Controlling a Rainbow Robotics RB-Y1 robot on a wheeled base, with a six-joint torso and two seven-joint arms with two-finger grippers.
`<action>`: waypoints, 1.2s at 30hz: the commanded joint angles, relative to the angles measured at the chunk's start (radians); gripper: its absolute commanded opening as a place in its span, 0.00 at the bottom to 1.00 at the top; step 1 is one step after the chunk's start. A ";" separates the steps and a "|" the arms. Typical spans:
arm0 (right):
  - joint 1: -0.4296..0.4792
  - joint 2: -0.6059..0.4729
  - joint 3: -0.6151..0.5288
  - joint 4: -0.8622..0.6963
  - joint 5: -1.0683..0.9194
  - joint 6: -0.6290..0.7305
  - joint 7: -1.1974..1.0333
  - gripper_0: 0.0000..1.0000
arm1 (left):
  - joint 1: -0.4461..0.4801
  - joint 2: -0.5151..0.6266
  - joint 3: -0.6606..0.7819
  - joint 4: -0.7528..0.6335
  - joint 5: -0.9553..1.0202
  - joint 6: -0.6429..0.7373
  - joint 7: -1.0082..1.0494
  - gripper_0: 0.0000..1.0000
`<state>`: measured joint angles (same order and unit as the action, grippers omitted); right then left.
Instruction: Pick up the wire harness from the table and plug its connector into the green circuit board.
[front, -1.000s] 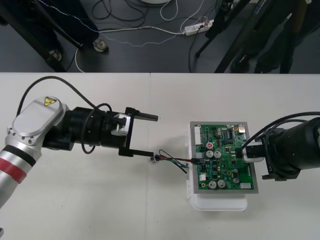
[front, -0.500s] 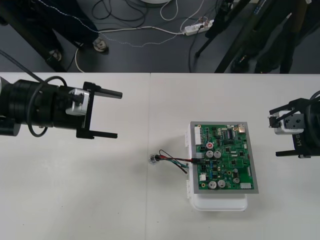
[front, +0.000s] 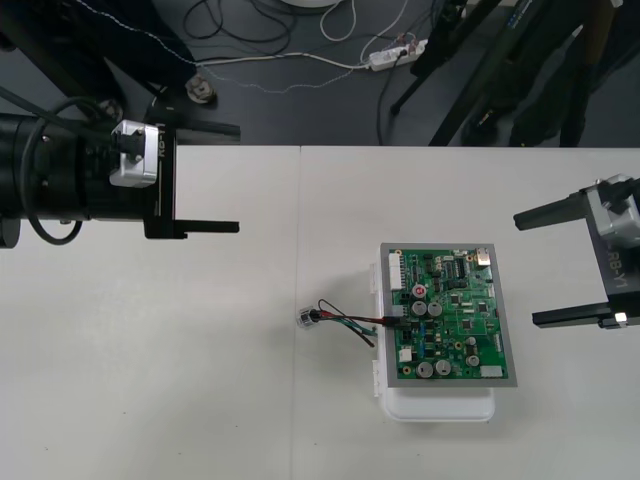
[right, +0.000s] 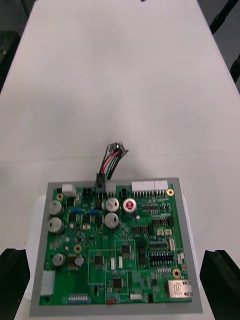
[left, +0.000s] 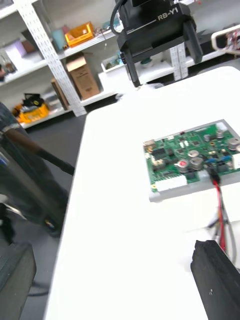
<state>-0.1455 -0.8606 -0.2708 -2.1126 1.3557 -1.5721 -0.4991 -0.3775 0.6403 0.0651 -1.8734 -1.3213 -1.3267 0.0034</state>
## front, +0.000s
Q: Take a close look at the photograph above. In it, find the black metal frame leg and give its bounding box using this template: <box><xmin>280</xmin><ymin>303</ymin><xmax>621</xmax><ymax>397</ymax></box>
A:
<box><xmin>0</xmin><ymin>0</ymin><xmax>127</xmax><ymax>119</ymax></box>

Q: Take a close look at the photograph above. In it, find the red black green cable bundle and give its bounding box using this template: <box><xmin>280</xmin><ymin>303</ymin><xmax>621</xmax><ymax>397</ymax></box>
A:
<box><xmin>297</xmin><ymin>298</ymin><xmax>416</xmax><ymax>349</ymax></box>

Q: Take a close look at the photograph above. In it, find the white power strip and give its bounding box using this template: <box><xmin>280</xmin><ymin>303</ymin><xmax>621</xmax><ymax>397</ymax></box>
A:
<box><xmin>368</xmin><ymin>38</ymin><xmax>429</xmax><ymax>73</ymax></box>

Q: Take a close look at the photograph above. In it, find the pale grey right wrist camera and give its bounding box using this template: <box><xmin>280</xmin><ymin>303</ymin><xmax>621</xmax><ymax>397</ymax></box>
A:
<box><xmin>585</xmin><ymin>173</ymin><xmax>640</xmax><ymax>247</ymax></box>

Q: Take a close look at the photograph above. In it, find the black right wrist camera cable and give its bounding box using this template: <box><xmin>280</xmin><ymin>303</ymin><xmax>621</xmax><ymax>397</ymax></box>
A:
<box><xmin>594</xmin><ymin>175</ymin><xmax>640</xmax><ymax>211</ymax></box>

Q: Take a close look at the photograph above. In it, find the black tripod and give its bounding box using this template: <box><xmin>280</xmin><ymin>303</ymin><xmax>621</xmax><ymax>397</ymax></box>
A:
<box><xmin>389</xmin><ymin>0</ymin><xmax>586</xmax><ymax>147</ymax></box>

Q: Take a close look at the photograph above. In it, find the pale grey wrist camera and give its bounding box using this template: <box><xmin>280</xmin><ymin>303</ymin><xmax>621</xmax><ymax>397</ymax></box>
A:
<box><xmin>585</xmin><ymin>173</ymin><xmax>640</xmax><ymax>247</ymax></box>
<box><xmin>107</xmin><ymin>118</ymin><xmax>164</xmax><ymax>190</ymax></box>

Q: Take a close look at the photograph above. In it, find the green circuit board grey frame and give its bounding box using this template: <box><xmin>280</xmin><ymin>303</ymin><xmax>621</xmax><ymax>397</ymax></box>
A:
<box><xmin>379</xmin><ymin>243</ymin><xmax>520</xmax><ymax>390</ymax></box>

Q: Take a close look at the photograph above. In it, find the white power cable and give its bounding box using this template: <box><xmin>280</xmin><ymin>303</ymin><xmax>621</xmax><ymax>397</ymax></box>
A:
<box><xmin>193</xmin><ymin>51</ymin><xmax>374</xmax><ymax>69</ymax></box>

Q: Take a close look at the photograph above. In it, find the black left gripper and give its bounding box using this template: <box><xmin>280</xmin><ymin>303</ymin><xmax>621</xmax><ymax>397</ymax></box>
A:
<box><xmin>85</xmin><ymin>99</ymin><xmax>243</xmax><ymax>241</ymax></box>

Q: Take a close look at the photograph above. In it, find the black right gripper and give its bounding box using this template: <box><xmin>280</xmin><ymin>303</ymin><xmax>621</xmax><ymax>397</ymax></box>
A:
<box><xmin>513</xmin><ymin>187</ymin><xmax>640</xmax><ymax>332</ymax></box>

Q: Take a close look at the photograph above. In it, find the pale grey left wrist camera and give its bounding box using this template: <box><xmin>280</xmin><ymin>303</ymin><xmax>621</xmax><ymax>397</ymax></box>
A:
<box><xmin>107</xmin><ymin>118</ymin><xmax>164</xmax><ymax>190</ymax></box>

